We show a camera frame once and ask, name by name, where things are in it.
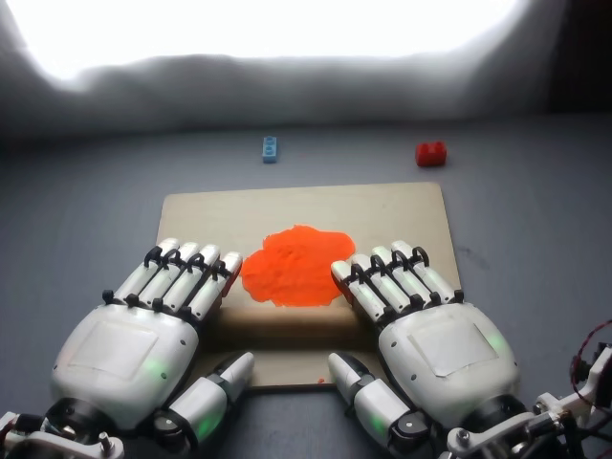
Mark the light blue toy brick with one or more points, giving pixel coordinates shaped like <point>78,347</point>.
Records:
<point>270,150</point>

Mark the orange clay dough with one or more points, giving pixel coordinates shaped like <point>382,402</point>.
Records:
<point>296,268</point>

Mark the white backdrop sheet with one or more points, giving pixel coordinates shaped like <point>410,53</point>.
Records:
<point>287,95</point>

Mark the wooden rolling pin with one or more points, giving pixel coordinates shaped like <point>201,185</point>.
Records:
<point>287,322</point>

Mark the grey table cloth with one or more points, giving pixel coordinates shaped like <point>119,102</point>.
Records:
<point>72,191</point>

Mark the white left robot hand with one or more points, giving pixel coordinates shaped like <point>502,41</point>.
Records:
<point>124,354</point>

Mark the red toy brick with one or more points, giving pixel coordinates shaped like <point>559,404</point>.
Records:
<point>430,155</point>

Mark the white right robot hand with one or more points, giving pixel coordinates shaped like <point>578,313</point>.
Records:
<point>444,354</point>

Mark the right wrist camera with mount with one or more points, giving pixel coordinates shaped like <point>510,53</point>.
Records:
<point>600,370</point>

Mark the light wooden board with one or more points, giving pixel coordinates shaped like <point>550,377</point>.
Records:
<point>306,210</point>

